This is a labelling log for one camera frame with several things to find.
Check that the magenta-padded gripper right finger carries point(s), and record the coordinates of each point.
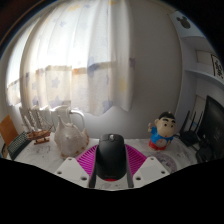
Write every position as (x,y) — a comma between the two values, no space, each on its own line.
(151,170)

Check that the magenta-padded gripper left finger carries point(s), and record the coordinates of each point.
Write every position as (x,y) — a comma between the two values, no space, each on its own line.
(71,170)

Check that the black computer mouse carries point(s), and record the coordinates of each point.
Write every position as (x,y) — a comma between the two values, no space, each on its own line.
(110,156)

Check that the round purple printed mouse pad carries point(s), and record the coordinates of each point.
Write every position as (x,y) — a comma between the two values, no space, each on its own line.
(166,161)

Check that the large white conch shell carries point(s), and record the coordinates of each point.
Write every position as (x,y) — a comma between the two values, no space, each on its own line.
(70,138)

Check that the white printed tablecloth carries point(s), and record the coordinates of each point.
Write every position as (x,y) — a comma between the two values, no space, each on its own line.
(40,153)

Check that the cartoon boy figurine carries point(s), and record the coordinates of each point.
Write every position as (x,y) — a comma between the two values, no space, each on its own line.
(161,131)

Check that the wooden model sailing ship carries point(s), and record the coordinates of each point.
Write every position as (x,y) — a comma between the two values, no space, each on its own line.
(39,135)

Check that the black keyboard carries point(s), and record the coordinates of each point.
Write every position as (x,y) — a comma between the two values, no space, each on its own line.
(18,145)

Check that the black monitor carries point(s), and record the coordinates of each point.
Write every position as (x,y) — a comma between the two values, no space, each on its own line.
(213,128)

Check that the orange wooden chair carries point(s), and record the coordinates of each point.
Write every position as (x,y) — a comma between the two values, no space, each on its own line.
(7,130)

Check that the white star-print curtain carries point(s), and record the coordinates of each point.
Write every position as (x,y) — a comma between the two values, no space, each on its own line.
(76,56)

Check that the white shelf unit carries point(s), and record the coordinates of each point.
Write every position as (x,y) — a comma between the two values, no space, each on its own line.
(196,53)

